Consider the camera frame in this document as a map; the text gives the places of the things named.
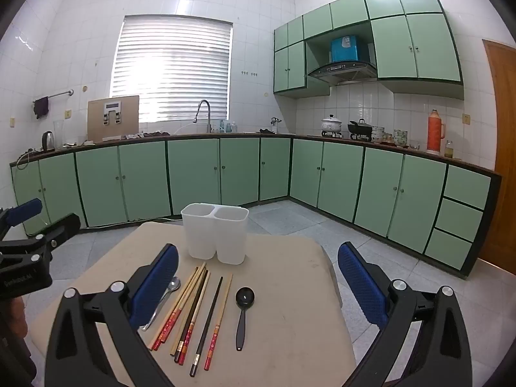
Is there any row of green base cabinets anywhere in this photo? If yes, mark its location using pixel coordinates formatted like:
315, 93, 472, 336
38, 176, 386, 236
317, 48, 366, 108
10, 132, 502, 280

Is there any brown cardboard sheet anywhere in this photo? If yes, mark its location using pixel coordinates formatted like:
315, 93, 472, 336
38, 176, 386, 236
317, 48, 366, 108
87, 95, 140, 143

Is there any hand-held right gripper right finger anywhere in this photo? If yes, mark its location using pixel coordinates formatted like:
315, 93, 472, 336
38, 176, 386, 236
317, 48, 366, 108
336, 242, 473, 387

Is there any white lidded pot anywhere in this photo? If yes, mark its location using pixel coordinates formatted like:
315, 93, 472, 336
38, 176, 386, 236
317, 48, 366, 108
321, 114, 343, 134

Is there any black chopstick gold end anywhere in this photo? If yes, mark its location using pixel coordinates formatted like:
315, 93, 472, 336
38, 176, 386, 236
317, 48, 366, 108
190, 276, 223, 377

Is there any orange thermos flask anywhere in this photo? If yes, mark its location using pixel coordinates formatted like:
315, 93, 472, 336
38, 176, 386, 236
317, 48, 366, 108
427, 109, 446, 154

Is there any white two-compartment utensil holder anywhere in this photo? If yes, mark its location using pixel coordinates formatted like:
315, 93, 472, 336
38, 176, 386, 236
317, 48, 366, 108
181, 203, 249, 265

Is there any metal spoon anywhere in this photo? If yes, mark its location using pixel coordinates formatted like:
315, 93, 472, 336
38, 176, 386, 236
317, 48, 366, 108
142, 276, 182, 332

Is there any metal towel rail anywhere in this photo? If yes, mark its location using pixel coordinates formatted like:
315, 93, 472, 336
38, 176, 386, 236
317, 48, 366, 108
33, 89, 75, 104

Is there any chrome kitchen faucet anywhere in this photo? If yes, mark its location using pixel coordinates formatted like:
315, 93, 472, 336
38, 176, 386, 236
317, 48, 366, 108
193, 99, 212, 134

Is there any wooden door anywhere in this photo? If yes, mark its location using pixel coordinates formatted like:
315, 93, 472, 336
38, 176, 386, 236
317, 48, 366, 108
478, 39, 516, 275

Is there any wooden chopstick red patterned end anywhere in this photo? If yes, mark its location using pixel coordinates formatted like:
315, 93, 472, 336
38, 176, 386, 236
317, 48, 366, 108
204, 274, 233, 372
147, 266, 199, 351
179, 275, 213, 367
153, 263, 206, 351

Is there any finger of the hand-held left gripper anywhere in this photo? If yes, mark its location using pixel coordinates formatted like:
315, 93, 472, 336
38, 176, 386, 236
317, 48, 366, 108
0, 198, 43, 243
39, 212, 82, 251

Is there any blue box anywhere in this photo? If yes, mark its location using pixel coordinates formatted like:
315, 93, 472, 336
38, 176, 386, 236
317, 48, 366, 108
331, 36, 369, 64

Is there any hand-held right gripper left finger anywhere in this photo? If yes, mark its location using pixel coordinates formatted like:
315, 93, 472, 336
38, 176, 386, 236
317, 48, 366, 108
44, 243, 190, 387

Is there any white window blind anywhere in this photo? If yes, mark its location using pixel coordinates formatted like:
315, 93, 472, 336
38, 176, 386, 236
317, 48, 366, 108
110, 15, 233, 124

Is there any dark brown chopstick red end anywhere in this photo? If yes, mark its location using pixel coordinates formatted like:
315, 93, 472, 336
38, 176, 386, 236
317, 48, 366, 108
174, 270, 211, 363

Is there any black plastic spoon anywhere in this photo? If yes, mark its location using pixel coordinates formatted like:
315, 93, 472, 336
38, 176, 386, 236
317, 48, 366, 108
235, 287, 255, 351

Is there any black range hood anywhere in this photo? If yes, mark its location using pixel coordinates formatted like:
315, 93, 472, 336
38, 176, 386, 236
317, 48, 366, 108
307, 62, 377, 86

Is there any row of green wall cabinets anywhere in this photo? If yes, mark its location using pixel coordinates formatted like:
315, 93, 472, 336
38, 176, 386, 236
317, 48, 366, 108
273, 0, 465, 99

